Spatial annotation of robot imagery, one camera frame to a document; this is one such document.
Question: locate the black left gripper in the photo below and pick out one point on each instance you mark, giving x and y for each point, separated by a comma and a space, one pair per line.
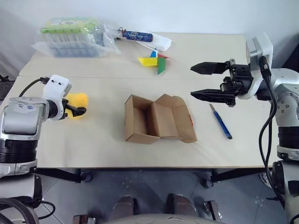
66, 108

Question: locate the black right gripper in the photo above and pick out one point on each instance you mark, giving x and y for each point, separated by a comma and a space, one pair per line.
240, 78

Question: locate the yellow sponge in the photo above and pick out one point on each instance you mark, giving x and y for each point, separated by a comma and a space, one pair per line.
78, 99

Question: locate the brown cardboard box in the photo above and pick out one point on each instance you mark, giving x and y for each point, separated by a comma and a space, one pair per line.
163, 121

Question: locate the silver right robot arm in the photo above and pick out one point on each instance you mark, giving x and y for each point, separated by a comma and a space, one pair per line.
287, 98

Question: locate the white plastic case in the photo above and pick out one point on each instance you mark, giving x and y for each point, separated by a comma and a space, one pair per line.
163, 42

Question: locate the colourful paper pinwheel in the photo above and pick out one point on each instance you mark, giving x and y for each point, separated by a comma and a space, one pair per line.
148, 61

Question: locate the black table leg bar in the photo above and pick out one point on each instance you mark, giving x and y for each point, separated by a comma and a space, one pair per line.
238, 175
58, 175

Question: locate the black table caster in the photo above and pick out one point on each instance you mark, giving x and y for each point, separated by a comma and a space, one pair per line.
208, 180
87, 177

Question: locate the clear plastic bag with package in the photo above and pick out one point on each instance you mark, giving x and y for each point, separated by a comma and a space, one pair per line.
70, 42

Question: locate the black object beside table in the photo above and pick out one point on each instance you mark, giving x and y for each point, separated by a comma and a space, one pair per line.
4, 87

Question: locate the blue patterned cylinder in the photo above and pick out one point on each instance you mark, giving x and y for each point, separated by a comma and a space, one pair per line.
136, 35

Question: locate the dark rounded shape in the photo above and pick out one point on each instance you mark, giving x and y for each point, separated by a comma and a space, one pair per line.
126, 206
182, 205

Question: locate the white shoe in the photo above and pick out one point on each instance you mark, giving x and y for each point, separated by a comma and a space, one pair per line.
263, 180

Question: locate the grey robot torso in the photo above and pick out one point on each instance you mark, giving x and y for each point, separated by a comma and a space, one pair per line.
151, 220

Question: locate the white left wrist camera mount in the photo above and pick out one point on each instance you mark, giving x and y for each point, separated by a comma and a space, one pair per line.
56, 88

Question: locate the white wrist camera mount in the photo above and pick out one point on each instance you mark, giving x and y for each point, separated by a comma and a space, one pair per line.
56, 88
266, 46

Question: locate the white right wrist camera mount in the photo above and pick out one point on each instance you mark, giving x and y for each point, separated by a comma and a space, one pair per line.
266, 46

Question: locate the dark bracket shape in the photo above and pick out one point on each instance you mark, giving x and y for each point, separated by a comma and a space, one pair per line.
212, 210

